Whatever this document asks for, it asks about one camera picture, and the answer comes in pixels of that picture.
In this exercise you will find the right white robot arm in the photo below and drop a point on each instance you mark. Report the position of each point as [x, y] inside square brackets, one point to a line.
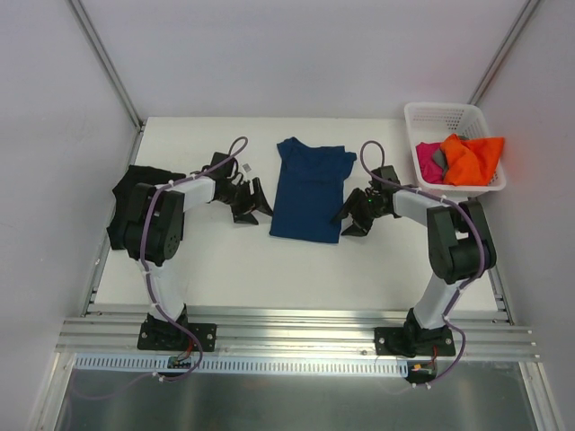
[460, 249]

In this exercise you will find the orange t shirt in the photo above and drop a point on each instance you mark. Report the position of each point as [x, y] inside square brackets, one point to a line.
[472, 162]

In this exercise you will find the grey t shirt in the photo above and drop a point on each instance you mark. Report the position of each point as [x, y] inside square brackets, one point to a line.
[440, 159]

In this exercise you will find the blue t shirt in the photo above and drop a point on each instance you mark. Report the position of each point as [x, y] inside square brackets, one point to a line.
[310, 191]

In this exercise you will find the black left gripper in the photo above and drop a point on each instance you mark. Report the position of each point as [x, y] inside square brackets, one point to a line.
[244, 200]

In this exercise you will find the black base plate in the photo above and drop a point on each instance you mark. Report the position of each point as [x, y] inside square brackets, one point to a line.
[395, 341]
[158, 335]

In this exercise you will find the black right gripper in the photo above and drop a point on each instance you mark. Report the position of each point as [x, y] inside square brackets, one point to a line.
[362, 209]

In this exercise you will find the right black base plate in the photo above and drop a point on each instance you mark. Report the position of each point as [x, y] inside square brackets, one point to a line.
[395, 341]

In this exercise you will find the white plastic laundry basket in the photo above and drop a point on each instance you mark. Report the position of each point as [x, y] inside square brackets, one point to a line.
[433, 122]

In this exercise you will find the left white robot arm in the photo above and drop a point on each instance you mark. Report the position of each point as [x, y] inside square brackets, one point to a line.
[149, 217]

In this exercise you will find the white slotted cable duct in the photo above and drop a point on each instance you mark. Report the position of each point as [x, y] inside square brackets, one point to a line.
[244, 365]

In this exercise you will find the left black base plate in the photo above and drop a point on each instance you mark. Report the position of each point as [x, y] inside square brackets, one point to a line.
[158, 335]

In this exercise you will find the folded black t shirt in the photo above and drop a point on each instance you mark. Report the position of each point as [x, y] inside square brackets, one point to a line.
[122, 191]

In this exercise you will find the pink t shirt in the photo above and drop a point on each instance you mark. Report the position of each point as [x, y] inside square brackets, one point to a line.
[430, 171]

